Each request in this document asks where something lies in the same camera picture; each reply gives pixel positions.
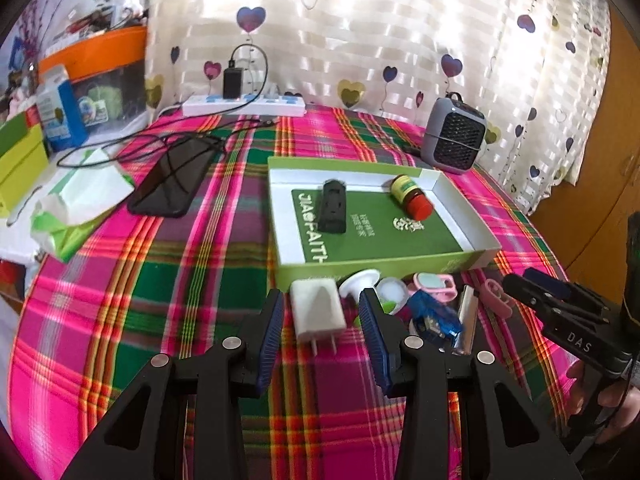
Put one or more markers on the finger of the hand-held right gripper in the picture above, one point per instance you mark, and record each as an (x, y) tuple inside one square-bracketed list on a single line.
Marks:
[(547, 282), (535, 297)]

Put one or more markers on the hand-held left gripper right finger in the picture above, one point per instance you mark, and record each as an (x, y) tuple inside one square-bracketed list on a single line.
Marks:
[(372, 345)]

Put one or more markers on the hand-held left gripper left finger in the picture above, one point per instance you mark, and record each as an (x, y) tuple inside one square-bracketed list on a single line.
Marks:
[(270, 340)]

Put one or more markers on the pink clip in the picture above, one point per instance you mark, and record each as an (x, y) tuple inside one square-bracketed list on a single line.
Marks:
[(495, 297)]

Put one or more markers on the small clear round jar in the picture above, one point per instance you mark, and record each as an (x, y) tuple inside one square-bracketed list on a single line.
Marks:
[(391, 294)]

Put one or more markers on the white charger plug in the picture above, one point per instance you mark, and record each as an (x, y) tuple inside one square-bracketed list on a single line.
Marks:
[(317, 310)]

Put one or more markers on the green white suction cup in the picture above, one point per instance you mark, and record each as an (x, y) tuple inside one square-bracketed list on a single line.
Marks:
[(357, 282)]

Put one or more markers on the blue plastic case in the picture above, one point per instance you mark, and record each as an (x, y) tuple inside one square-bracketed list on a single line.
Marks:
[(432, 317)]

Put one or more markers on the silver lighter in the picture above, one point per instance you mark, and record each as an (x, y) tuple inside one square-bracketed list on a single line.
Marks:
[(467, 320)]

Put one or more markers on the green cardboard box tray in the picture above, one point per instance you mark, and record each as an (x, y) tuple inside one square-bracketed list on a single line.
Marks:
[(380, 240)]

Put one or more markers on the person's right hand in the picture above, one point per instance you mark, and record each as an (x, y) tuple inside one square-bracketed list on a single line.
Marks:
[(607, 399)]

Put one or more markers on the wooden cabinet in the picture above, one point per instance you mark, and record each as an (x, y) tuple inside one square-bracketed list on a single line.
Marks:
[(595, 185)]

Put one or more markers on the plaid tablecloth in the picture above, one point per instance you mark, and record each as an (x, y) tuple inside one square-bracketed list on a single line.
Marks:
[(150, 285)]

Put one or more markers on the black rectangular plastic device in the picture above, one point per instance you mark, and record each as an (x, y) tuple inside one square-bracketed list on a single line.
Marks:
[(334, 207)]

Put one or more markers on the red-capped medicine bottle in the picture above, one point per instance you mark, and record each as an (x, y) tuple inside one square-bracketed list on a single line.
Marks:
[(410, 196)]

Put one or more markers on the grey mini heater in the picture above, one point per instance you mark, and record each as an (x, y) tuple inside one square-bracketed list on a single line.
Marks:
[(452, 135)]

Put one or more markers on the black smartphone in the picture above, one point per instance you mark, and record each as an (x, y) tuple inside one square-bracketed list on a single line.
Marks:
[(172, 177)]

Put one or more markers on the green tissue pack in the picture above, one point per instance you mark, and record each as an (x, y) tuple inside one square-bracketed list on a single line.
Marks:
[(85, 195)]

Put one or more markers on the white power strip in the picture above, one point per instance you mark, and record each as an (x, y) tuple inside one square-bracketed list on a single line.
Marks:
[(240, 106)]

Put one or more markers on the black power adapter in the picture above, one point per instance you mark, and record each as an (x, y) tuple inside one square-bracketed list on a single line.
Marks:
[(233, 84)]

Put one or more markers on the lime green box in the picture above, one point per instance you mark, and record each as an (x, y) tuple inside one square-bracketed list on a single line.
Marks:
[(22, 175)]

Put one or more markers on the blue white carton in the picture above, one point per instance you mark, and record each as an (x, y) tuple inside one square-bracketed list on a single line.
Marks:
[(62, 110)]

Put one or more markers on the heart print curtain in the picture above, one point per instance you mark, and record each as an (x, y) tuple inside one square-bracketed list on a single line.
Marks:
[(360, 35)]

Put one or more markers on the dark green box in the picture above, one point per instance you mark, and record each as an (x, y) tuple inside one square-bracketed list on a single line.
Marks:
[(15, 135)]

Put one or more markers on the orange-lidded storage bin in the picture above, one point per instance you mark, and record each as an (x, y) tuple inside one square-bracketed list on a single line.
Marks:
[(95, 55)]

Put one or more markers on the pile of assorted clutter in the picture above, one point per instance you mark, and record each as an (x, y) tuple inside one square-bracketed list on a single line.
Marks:
[(100, 15)]

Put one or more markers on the purple dried flower branches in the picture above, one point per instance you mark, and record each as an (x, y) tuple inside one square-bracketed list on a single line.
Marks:
[(30, 35)]

